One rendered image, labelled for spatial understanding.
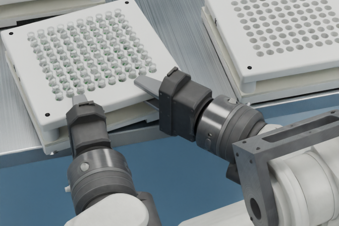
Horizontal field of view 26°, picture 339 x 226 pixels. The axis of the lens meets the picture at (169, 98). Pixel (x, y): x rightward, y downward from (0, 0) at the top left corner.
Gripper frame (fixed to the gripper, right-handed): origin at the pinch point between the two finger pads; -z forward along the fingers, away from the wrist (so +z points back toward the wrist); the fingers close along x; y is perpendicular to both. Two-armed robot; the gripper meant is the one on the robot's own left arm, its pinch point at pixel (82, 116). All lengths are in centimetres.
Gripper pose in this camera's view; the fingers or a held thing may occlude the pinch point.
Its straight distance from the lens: 113.9
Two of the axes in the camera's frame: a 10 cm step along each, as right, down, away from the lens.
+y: 9.6, -1.9, 1.9
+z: 2.7, 6.8, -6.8
